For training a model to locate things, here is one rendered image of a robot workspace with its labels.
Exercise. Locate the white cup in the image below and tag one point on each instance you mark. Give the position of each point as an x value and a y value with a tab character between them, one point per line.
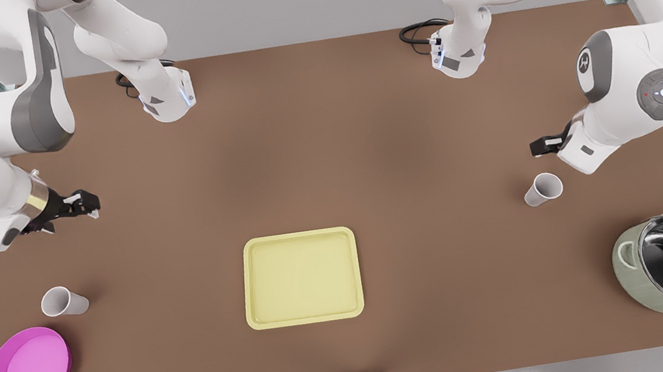
543	188
64	302

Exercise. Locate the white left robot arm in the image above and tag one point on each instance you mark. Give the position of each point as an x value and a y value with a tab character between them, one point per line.
632	66

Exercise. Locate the yellow tray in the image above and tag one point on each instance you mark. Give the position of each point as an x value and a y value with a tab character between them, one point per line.
301	278

